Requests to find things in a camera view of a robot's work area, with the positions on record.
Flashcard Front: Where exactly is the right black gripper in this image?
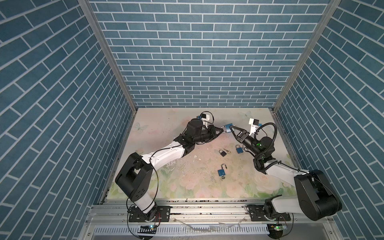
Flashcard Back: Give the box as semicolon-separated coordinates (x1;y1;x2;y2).
229;127;262;160

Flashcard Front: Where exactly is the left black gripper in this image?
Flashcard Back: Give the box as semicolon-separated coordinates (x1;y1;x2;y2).
192;125;225;145

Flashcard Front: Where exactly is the black padlock with keys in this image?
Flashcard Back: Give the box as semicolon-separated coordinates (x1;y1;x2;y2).
219;149;231;157

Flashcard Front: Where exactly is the blue padlock with key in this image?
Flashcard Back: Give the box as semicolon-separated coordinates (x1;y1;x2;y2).
218;164;227;180

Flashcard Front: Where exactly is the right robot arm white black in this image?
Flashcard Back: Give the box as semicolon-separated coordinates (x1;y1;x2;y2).
229;123;343;221

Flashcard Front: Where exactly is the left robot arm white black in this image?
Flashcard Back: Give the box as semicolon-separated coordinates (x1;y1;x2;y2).
115;118;224;221

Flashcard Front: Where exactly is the floral table mat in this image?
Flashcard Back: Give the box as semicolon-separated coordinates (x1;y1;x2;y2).
118;108;296;200

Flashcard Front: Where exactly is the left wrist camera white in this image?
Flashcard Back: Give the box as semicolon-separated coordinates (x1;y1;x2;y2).
197;111;215;127

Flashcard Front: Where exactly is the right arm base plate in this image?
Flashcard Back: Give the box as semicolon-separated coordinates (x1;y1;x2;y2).
245;204;291;222

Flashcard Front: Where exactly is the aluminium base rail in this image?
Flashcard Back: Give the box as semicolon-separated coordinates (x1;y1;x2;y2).
80;200;342;240

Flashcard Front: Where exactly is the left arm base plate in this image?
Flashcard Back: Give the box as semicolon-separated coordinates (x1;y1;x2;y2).
129;206;171;223

